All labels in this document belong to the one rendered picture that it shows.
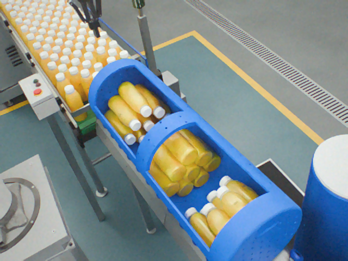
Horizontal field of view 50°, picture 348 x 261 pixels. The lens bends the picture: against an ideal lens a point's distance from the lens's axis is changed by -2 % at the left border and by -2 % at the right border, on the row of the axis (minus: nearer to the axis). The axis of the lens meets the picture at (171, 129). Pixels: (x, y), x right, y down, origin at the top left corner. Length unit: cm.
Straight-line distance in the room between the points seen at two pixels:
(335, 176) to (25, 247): 100
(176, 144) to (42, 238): 51
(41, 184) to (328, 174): 96
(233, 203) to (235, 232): 12
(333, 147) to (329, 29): 264
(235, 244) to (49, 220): 61
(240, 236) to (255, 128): 195
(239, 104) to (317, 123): 60
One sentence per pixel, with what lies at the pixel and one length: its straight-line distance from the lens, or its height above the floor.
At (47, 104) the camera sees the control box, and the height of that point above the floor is 106.
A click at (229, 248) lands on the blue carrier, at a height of 118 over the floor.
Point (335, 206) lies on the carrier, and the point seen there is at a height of 97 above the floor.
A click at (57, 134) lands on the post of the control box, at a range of 193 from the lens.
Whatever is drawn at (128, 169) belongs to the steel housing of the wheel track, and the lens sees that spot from 158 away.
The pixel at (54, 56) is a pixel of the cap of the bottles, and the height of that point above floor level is 108.
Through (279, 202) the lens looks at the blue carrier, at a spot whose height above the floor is 122.
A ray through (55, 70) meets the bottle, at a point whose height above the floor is 105.
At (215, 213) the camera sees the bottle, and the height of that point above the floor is 113.
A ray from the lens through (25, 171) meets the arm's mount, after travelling 145.
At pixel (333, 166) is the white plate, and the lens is 135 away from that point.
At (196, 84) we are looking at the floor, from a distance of 327.
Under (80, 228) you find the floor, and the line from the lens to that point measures 255.
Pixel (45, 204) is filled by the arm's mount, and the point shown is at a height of 108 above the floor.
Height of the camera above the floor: 207
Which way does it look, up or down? 46 degrees down
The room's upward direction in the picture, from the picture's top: 11 degrees counter-clockwise
